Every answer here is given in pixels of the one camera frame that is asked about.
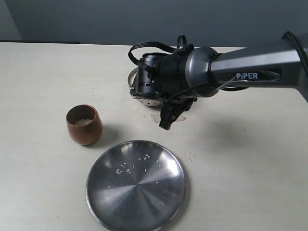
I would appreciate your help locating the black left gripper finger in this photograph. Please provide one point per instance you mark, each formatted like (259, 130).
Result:
(172, 110)

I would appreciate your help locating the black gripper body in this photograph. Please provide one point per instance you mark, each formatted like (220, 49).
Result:
(142, 87)

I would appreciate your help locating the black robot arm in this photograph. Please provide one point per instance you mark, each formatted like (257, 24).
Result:
(177, 77)

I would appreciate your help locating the steel bowl of rice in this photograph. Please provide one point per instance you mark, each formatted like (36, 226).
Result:
(149, 102)

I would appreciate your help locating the clear tape patch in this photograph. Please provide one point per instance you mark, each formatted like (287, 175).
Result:
(156, 118)

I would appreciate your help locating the brown wooden cup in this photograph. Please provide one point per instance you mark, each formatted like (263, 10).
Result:
(84, 124)

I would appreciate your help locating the round steel plate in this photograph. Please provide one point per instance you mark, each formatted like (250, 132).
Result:
(136, 185)

